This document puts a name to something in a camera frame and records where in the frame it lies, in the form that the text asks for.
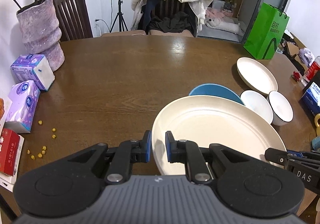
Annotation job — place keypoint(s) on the pink textured vase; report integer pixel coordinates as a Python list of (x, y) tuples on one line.
[(41, 33)]

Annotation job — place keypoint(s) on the purple tissue pack upper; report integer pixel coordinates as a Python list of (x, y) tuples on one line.
[(34, 67)]

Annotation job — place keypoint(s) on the green paper bag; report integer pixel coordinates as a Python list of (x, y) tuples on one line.
[(266, 33)]

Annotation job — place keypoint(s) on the purple tissue pack lower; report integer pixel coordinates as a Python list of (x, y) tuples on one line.
[(24, 97)]

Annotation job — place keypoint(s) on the dark wooden chair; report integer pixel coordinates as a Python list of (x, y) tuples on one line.
[(73, 19)]

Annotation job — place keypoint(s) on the blue bowl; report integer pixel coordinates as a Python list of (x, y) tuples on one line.
[(218, 90)]

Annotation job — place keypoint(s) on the blue tissue box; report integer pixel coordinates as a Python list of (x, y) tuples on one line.
[(311, 98)]

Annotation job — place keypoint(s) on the white bowl left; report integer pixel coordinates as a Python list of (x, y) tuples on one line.
[(258, 104)]

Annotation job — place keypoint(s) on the small red flower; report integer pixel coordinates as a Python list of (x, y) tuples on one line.
[(296, 76)]

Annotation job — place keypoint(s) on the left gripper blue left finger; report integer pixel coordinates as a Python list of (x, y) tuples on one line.
[(142, 148)]

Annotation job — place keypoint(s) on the yellow mug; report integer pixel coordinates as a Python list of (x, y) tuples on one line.
[(317, 124)]

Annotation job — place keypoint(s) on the white bowl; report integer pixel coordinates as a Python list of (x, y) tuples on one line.
[(282, 110), (258, 104)]

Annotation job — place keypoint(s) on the cream plate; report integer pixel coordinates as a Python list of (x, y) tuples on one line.
[(209, 119), (256, 75)]

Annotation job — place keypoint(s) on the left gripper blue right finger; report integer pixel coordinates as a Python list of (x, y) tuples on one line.
[(176, 152)]

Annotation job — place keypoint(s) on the white plush toy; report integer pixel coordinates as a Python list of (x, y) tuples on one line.
[(220, 24)]

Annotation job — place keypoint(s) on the chair with clothes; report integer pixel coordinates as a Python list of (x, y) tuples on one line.
[(167, 8)]

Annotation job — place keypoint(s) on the white bowl right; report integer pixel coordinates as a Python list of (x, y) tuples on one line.
[(282, 110)]

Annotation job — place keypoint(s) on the yellow green snack box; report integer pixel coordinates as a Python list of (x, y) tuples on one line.
[(5, 104)]

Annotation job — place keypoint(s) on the scattered corn kernels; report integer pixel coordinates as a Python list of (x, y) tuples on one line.
[(40, 143)]

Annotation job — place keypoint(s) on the red box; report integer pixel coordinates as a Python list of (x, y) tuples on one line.
[(11, 145)]

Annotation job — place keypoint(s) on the red label bottle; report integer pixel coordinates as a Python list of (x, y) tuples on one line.
[(311, 72)]

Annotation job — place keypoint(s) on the purple tissue pack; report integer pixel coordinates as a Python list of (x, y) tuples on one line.
[(34, 67), (24, 97)]

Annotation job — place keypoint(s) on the studio light on stand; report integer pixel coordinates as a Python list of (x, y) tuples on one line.
[(120, 18)]

